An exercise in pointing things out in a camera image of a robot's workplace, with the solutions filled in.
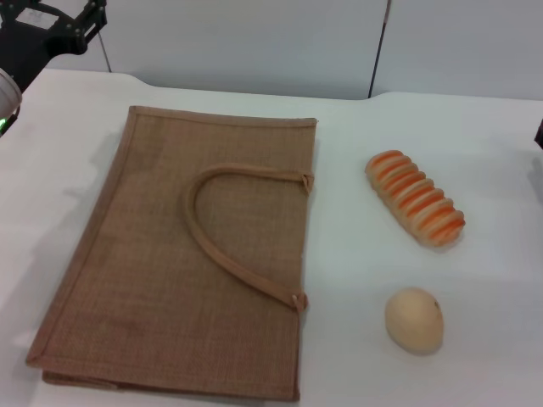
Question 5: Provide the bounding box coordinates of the brown jute tote bag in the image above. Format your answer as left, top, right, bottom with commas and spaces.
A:
25, 105, 318, 402

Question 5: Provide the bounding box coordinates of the orange striped bread loaf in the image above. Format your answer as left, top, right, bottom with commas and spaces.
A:
365, 150, 467, 249

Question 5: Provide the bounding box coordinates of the round egg yolk pastry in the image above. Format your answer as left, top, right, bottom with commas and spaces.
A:
384, 287, 445, 356

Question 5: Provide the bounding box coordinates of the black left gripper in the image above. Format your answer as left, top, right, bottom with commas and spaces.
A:
0, 0, 107, 92

